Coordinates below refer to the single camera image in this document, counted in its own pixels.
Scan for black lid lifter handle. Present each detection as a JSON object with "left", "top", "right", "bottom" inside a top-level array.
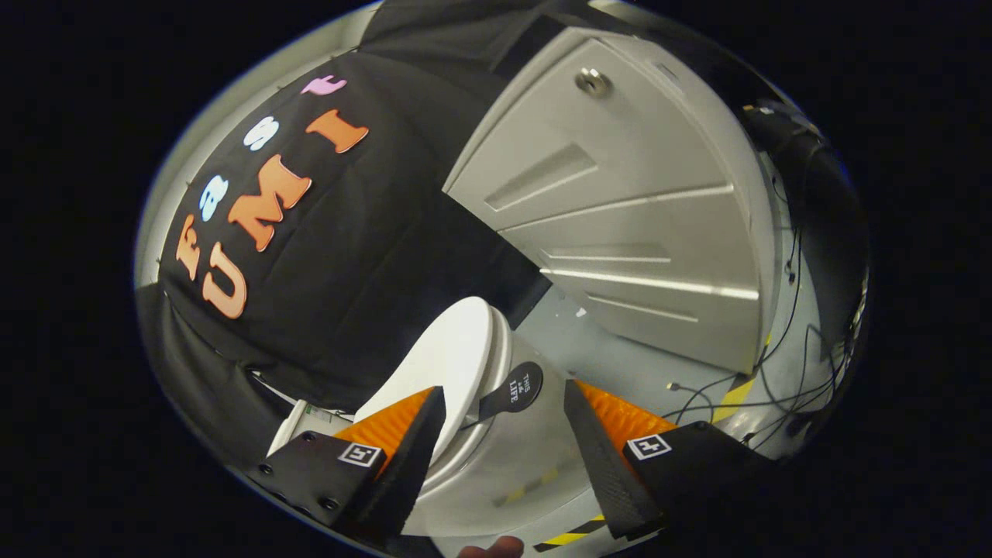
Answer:
[{"left": 461, "top": 362, "right": 544, "bottom": 428}]

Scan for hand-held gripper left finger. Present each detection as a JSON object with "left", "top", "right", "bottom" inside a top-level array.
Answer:
[{"left": 246, "top": 387, "right": 448, "bottom": 538}]

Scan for yellow black floor tape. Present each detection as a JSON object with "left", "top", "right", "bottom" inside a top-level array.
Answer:
[
  {"left": 533, "top": 518, "right": 609, "bottom": 553},
  {"left": 711, "top": 332, "right": 773, "bottom": 425}
]

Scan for white toilet lid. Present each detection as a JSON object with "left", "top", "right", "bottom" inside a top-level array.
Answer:
[{"left": 353, "top": 297, "right": 497, "bottom": 466}]

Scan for bundle of black cables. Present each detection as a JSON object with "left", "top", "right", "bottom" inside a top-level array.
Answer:
[{"left": 666, "top": 174, "right": 865, "bottom": 454}]

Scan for white toilet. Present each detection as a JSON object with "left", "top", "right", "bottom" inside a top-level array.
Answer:
[{"left": 267, "top": 310, "right": 601, "bottom": 537}]

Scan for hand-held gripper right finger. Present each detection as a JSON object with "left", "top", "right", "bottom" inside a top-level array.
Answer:
[{"left": 563, "top": 379, "right": 777, "bottom": 540}]

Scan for black backdrop cloth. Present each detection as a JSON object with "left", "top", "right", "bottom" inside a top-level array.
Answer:
[{"left": 136, "top": 0, "right": 559, "bottom": 466}]

